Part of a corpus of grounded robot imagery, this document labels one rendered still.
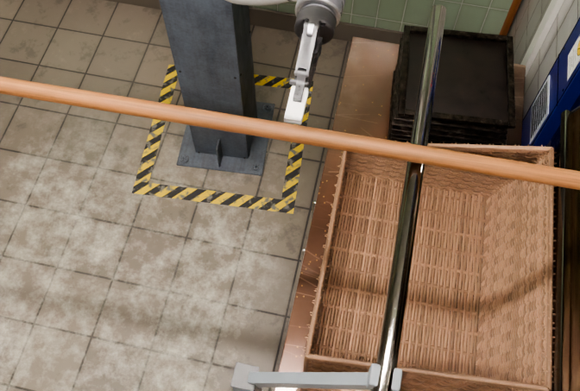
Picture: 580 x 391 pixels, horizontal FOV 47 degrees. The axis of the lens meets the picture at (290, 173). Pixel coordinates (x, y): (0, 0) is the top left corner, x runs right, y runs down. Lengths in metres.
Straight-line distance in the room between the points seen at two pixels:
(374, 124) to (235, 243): 0.73
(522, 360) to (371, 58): 0.98
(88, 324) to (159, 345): 0.25
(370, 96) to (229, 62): 0.43
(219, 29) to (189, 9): 0.10
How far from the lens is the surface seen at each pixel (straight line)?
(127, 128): 2.62
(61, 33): 2.99
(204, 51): 1.99
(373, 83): 1.96
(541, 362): 1.43
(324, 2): 1.26
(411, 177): 1.12
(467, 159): 1.12
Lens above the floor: 2.14
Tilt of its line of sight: 61 degrees down
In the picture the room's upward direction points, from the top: straight up
